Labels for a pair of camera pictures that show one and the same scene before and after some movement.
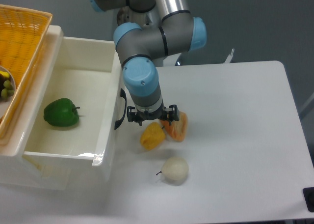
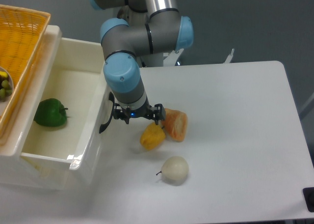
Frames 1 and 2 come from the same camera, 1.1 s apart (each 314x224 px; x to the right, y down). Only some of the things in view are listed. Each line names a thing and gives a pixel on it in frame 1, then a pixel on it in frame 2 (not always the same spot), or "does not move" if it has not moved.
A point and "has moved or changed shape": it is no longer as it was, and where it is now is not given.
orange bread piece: [177, 130] does not move
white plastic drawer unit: [76, 130] has moved or changed shape
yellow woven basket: [23, 33] does not move
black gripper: [161, 114] → [125, 114]
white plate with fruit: [8, 87] does not move
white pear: [174, 170] does not move
